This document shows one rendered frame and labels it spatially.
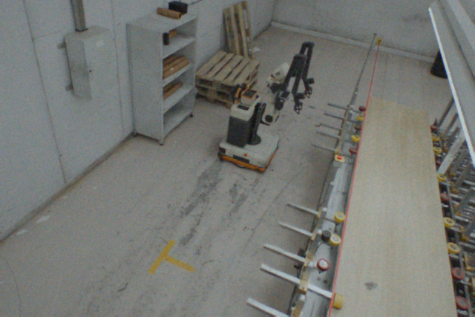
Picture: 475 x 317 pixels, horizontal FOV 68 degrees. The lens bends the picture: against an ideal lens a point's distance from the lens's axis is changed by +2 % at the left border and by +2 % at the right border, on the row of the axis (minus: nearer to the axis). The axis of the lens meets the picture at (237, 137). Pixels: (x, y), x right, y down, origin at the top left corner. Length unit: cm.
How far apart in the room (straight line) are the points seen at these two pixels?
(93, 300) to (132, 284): 32
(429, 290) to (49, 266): 301
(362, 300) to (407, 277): 41
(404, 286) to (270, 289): 123
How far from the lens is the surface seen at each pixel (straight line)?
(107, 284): 344
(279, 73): 394
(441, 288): 284
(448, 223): 334
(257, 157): 431
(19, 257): 382
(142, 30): 420
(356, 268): 264
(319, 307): 272
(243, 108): 415
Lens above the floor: 286
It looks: 34 degrees down
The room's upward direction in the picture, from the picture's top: 8 degrees clockwise
